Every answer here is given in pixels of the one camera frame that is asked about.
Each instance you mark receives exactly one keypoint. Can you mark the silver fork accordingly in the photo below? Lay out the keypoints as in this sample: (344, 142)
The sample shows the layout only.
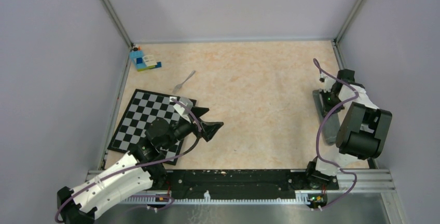
(180, 85)

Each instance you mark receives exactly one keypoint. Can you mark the grey slotted cable duct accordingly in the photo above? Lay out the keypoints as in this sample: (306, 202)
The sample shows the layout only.
(149, 199)

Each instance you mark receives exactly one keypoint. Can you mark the colourful toy brick block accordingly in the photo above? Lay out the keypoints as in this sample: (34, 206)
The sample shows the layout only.
(142, 61)

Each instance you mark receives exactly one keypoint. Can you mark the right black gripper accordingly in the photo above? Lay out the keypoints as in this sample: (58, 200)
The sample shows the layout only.
(326, 107)

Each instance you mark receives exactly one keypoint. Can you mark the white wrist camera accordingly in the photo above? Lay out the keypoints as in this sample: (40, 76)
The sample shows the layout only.
(182, 107)
(328, 83)

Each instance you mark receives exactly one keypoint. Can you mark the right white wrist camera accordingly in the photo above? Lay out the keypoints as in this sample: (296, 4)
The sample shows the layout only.
(328, 83)

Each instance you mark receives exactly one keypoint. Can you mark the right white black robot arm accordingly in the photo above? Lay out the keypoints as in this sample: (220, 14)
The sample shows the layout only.
(360, 136)

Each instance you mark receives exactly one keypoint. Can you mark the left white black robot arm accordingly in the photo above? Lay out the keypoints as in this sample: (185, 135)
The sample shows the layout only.
(140, 168)

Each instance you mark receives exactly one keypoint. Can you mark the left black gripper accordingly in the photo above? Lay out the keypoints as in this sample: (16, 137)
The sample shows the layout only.
(208, 128)

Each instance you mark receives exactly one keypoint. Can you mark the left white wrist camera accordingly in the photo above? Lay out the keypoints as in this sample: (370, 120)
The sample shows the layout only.
(182, 107)

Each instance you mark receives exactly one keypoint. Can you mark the grey cloth napkin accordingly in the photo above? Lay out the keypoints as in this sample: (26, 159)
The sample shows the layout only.
(331, 126)

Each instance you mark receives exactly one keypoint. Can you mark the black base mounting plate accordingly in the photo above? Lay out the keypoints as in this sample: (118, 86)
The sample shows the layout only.
(268, 184)

